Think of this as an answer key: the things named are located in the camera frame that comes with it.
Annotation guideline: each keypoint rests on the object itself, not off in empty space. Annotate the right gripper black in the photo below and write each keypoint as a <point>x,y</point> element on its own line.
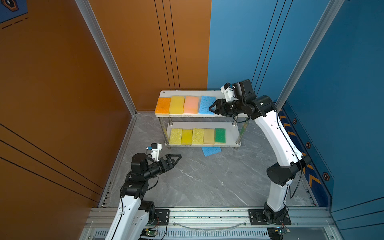
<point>220,107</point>

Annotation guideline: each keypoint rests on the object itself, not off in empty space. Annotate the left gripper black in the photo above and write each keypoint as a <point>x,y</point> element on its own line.
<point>168,164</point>

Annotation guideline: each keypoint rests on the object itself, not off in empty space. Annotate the blue sponge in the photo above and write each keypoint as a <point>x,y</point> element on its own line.
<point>209,151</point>
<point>205,103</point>

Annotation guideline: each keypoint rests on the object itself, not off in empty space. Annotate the yellow porous sponge large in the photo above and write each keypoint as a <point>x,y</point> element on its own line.
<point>176,137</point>

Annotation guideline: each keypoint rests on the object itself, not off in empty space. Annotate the bright yellow foam sponge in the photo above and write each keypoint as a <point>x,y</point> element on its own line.
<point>187,136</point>

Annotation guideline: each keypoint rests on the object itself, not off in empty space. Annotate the pink sponge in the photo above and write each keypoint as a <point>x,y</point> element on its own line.
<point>191,105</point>

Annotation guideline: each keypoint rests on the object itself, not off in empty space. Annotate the green scrub sponge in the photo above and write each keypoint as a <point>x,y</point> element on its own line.
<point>220,136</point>

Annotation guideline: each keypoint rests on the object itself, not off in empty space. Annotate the white two-tier shelf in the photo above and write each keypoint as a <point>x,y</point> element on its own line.
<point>234,129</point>

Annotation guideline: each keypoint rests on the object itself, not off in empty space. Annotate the pale yellow sponge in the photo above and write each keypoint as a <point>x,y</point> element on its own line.
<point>209,136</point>

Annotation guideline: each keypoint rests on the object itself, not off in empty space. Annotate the orange sponge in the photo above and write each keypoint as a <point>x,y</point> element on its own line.
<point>163,106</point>

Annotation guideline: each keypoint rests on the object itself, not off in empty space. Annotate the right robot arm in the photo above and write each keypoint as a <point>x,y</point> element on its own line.
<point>240,98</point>

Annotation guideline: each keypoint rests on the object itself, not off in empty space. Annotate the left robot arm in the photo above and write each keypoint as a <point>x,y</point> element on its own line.
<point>134,213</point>

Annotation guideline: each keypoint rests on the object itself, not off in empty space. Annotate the left circuit board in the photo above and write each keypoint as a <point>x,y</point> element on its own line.
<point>151,233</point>

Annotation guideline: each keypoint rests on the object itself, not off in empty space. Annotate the circuit board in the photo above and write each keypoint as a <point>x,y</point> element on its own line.
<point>277,233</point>
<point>151,233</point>

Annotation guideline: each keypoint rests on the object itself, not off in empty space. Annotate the right circuit board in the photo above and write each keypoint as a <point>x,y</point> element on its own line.
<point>277,233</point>

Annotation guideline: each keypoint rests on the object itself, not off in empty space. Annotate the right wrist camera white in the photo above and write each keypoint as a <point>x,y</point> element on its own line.
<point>228,92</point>

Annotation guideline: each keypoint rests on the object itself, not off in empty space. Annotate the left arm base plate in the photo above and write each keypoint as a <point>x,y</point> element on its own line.
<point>158,217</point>

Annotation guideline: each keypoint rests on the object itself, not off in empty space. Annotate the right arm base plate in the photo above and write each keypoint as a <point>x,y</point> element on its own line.
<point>258,217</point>

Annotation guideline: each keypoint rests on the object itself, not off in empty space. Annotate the right aluminium corner post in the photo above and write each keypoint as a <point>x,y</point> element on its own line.
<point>318,34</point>

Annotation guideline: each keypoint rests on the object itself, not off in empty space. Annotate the aluminium corner post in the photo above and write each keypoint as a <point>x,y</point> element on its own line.
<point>101,42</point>
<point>318,34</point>

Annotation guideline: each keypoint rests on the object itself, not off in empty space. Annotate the left aluminium corner post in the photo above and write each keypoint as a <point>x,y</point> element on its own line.
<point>101,42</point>

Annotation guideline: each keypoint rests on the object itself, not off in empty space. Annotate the aluminium front rail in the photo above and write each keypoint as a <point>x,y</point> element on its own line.
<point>223,223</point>

